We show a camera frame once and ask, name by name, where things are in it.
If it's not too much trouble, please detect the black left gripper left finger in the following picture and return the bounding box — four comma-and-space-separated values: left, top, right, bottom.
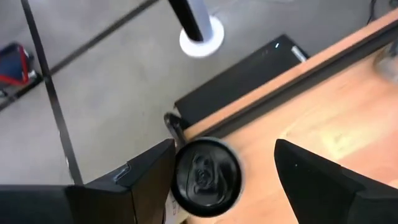
0, 139, 177, 224

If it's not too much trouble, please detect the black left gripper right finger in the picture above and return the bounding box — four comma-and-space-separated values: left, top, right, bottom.
275, 139, 398, 224

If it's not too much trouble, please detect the white red-print soda can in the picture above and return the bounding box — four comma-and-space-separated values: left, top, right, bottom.
164, 136, 244, 224

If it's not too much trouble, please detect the black equipment box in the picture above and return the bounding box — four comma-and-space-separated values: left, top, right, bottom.
173, 33, 311, 128

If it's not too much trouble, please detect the red black rolling stool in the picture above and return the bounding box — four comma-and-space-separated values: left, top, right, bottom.
0, 42, 35, 91

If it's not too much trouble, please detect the small black frame clamp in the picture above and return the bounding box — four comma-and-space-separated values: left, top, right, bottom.
163, 111, 188, 152

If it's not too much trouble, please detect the black aluminium table frame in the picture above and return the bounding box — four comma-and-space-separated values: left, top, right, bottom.
186, 17, 398, 142

